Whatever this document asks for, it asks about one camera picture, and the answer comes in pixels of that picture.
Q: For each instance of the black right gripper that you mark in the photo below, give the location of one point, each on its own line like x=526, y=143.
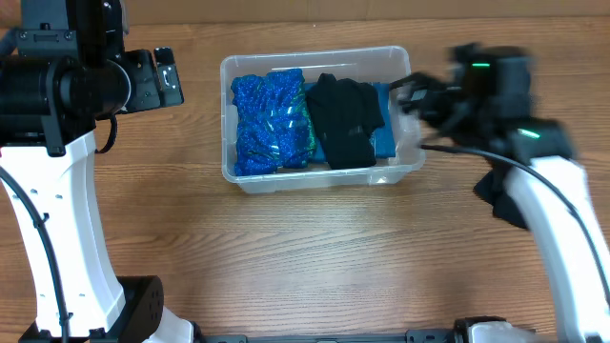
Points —
x=432, y=107

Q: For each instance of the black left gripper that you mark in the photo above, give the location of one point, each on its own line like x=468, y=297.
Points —
x=144, y=80

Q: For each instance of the black garment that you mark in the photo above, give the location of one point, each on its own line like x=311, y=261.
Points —
x=345, y=114
x=490, y=189

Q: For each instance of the blue sequined fabric bundle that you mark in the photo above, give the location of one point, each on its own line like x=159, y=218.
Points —
x=274, y=129

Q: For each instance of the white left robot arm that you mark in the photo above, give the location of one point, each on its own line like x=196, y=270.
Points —
x=63, y=70

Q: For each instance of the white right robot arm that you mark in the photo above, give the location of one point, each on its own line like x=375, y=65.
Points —
x=534, y=181

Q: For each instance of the clear plastic storage bin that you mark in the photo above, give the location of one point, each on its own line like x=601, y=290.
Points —
x=373, y=65

